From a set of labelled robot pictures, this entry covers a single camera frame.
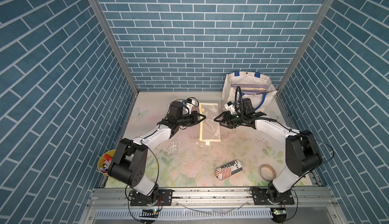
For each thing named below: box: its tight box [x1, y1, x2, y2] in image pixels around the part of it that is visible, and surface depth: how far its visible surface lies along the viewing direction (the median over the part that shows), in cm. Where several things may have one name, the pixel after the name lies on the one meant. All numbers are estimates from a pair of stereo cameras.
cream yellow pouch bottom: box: [198, 102, 221, 142], surface depth 84 cm
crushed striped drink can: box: [215, 159, 244, 181], surface depth 82 cm
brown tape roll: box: [259, 163, 277, 182], surface depth 84 cm
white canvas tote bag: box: [220, 71, 278, 114], surface depth 104 cm
